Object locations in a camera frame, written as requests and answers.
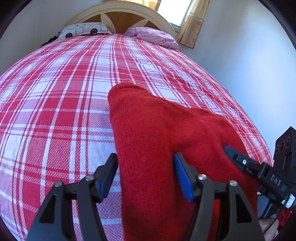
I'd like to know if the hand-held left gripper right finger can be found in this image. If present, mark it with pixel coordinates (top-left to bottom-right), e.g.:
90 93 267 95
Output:
173 152 265 241

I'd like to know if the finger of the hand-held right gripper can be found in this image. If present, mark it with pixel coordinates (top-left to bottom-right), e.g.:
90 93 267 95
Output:
223 146 263 178

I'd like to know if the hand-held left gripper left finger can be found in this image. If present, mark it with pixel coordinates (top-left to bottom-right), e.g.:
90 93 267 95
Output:
26 153 119 241

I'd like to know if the red knit sweater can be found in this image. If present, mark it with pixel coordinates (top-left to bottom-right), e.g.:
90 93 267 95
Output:
107 83 292 241

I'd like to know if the person's right hand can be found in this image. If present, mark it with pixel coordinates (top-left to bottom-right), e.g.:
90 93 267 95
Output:
258 218 279 241

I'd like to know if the red white plaid bed sheet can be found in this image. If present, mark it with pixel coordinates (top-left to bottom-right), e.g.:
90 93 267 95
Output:
0 33 274 241

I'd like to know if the beige curtain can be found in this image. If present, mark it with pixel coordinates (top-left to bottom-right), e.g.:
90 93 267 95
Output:
141 0 162 11
179 0 210 49

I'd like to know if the pink pillow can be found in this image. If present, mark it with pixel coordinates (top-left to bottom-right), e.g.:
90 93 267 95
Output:
125 27 181 50

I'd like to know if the dark cloth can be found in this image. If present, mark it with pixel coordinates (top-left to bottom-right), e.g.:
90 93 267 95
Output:
40 35 59 47

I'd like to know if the grey patterned pillow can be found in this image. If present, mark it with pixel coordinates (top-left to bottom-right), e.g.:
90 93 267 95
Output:
57 22 112 40

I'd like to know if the cream wooden headboard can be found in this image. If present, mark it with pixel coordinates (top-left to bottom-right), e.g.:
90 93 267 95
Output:
67 2 179 40

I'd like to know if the window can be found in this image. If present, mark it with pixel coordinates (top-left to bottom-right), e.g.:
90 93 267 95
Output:
157 0 195 29

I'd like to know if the thin black cable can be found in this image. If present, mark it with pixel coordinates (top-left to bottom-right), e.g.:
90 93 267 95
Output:
262 202 285 234

